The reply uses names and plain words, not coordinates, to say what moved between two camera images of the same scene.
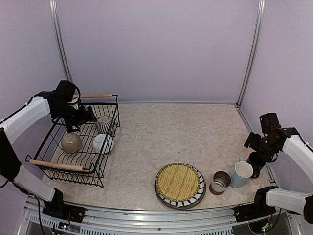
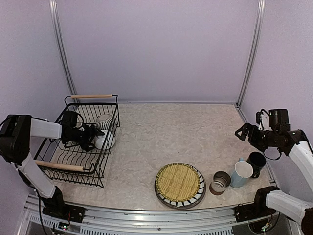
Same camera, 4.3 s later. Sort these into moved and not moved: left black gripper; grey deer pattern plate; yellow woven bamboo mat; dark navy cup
Moved: left black gripper
Not moved: dark navy cup; grey deer pattern plate; yellow woven bamboo mat
